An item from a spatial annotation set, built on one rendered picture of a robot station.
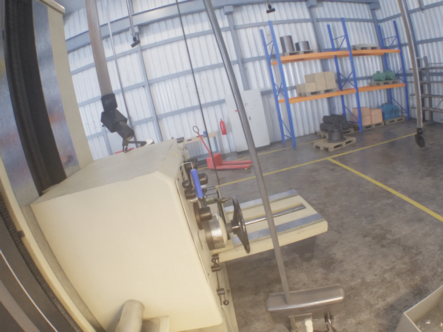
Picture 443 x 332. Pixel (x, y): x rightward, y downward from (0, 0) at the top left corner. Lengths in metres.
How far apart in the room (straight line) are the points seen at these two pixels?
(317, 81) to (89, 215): 8.05
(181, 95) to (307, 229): 7.12
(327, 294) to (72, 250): 1.07
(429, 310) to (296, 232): 1.50
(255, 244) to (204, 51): 7.52
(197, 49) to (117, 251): 8.31
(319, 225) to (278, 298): 1.57
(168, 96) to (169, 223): 8.00
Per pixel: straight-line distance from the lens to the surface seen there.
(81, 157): 1.62
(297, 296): 1.04
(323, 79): 8.59
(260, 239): 2.40
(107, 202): 0.93
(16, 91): 1.33
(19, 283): 1.04
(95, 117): 9.54
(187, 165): 1.19
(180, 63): 8.81
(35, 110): 1.40
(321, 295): 1.05
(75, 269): 1.19
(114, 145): 9.27
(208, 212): 1.18
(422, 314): 2.32
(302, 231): 2.46
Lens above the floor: 2.09
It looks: 16 degrees down
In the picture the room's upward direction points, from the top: 13 degrees counter-clockwise
